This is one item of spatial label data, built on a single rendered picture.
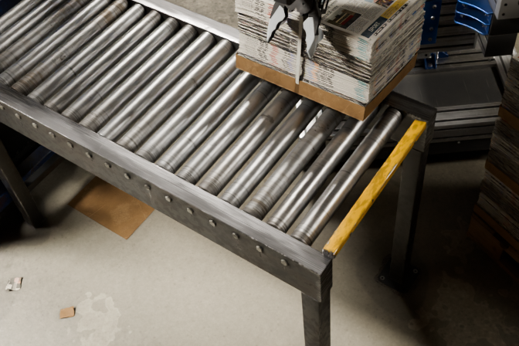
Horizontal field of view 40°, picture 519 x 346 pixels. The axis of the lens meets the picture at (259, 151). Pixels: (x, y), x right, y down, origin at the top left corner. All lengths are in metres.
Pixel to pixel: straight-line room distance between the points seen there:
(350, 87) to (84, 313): 1.26
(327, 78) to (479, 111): 1.01
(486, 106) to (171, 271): 1.25
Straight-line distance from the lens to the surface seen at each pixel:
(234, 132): 1.75
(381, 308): 2.36
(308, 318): 1.70
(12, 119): 2.03
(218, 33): 2.01
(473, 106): 2.61
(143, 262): 2.52
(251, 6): 1.71
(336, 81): 1.67
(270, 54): 1.75
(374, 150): 1.69
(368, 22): 1.63
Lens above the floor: 2.09
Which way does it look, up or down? 50 degrees down
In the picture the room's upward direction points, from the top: 7 degrees counter-clockwise
